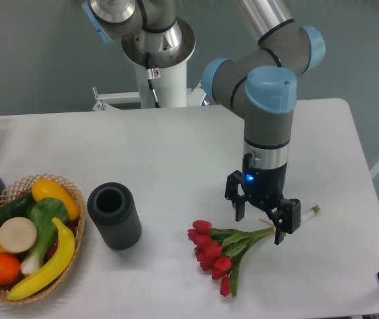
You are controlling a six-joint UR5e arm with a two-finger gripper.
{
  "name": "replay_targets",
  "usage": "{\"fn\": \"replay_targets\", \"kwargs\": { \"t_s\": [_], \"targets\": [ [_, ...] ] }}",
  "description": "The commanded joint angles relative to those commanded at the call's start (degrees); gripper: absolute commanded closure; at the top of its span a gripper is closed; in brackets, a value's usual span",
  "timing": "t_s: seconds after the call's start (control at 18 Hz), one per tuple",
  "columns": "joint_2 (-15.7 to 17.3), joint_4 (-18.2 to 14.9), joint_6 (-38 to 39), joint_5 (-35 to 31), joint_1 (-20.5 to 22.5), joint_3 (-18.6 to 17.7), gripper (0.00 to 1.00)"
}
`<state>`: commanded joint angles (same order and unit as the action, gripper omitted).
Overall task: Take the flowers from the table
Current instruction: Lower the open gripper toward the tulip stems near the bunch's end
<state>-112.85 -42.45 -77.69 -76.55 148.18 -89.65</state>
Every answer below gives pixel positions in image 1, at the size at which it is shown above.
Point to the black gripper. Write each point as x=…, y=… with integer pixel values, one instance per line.
x=263, y=188

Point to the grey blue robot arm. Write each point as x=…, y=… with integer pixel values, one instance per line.
x=260, y=88

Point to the red tulip bouquet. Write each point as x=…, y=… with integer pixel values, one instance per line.
x=220, y=251

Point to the dark grey ribbed vase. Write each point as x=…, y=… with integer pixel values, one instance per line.
x=112, y=208

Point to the yellow banana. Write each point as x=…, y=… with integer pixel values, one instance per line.
x=52, y=269

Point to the green bok choy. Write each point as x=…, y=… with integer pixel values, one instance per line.
x=41, y=215

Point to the woven wicker basket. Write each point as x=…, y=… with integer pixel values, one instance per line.
x=19, y=188

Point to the green cucumber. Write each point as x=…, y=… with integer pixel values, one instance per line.
x=16, y=207

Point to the beige round radish slice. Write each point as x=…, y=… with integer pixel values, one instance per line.
x=18, y=235

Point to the orange fruit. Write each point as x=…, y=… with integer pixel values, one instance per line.
x=10, y=269

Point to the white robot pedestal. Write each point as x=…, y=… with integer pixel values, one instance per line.
x=160, y=64

